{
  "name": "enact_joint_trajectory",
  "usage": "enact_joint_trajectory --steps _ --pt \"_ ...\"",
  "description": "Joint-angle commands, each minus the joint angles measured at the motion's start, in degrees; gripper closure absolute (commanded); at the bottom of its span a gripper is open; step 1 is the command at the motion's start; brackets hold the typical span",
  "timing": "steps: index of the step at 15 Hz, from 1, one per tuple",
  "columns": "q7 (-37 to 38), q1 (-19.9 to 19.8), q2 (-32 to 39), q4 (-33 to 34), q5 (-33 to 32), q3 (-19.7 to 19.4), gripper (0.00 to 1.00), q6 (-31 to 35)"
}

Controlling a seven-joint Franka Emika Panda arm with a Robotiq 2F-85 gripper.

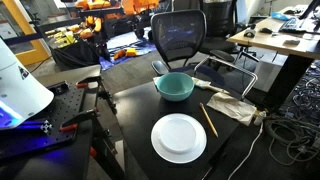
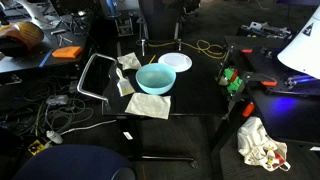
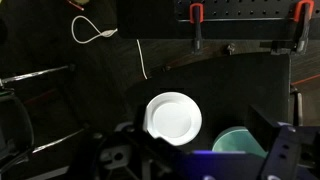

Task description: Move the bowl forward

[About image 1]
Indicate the black and white fiducial tag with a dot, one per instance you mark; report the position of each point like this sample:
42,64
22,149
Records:
46,126

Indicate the black perforated breadboard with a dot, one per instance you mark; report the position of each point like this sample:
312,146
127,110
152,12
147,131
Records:
63,106

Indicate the black keyboard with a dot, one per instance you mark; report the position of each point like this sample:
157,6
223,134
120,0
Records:
293,25

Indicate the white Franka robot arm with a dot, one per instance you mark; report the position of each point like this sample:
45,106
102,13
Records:
20,90

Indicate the paintbrush with pale bristles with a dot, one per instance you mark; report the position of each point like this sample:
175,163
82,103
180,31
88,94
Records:
213,87

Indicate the wooden desk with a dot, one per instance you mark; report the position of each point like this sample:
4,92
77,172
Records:
266,41

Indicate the crumpled beige cloth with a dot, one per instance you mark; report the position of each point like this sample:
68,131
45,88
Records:
233,107

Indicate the black bin with yellow tools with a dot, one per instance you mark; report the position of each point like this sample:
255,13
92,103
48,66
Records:
75,50

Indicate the blue tarp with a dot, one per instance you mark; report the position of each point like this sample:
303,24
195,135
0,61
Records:
126,43

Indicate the small grey box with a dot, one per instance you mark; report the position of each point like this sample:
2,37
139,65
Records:
291,42

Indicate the teal bowl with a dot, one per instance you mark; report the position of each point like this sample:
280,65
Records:
175,86

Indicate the yellow door frame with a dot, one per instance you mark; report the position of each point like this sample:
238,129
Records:
28,43

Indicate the orange robot machinery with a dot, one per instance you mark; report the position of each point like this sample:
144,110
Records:
113,5

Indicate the black computer mouse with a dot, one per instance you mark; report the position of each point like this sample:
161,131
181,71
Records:
266,30

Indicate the black and white mouse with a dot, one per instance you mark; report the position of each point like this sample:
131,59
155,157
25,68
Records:
249,33

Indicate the yellow pencil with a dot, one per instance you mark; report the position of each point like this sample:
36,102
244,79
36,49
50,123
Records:
208,119

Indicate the blue plastic bag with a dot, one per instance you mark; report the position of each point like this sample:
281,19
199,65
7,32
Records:
280,16

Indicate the orange clamp grip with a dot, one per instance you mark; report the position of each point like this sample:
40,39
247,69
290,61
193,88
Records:
93,152

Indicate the black mesh office chair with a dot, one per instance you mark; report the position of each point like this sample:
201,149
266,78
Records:
178,36

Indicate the white round plate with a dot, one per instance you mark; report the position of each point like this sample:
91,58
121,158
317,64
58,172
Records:
178,137

